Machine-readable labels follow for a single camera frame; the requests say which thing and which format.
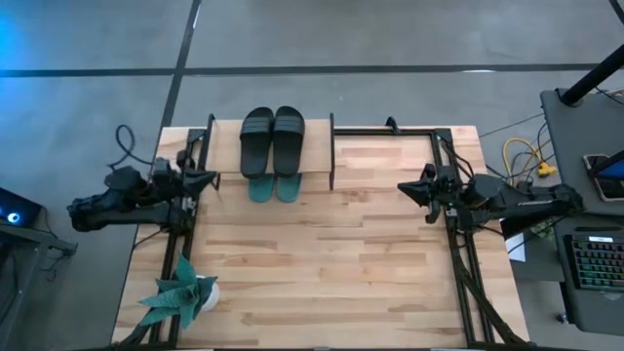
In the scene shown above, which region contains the yellow cable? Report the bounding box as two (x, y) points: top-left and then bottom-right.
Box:
(501, 136), (559, 179)

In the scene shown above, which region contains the black backlit keyboard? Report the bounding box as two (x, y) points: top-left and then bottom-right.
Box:
(564, 233), (624, 293)

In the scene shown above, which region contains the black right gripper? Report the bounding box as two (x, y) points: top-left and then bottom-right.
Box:
(397, 165), (462, 225)

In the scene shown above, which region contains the teal slide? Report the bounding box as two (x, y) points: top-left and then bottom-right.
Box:
(275, 173), (304, 204)
(248, 173), (277, 204)

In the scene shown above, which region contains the white paper sheet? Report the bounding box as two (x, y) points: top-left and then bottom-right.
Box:
(506, 232), (528, 263)

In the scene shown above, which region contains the black looped floor cable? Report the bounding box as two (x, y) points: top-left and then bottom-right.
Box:
(107, 124), (153, 171)

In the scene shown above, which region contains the black stand pole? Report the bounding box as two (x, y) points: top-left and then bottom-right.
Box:
(558, 43), (624, 107)

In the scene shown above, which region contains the wooden shelf with black frame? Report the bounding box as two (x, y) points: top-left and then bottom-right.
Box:
(203, 112), (337, 192)

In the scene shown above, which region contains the thin black cable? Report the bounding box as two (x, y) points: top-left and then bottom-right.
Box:
(479, 112), (545, 139)

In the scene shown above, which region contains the black aluminium table frame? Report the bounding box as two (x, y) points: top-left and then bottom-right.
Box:
(110, 115), (535, 350)

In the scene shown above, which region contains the dark metal cart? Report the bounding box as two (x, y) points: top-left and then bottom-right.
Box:
(0, 221), (79, 351)

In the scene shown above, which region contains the green plant in white pot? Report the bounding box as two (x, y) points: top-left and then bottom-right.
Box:
(137, 252), (221, 331)

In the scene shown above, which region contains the black device with blue light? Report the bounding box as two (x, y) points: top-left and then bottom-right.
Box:
(0, 186), (44, 228)

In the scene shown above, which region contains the black striped slide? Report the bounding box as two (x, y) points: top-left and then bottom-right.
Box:
(272, 104), (307, 178)
(239, 106), (276, 179)

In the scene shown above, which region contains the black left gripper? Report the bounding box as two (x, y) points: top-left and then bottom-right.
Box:
(154, 160), (219, 199)

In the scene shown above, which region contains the grey desk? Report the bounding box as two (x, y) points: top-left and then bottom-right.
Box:
(539, 87), (624, 337)

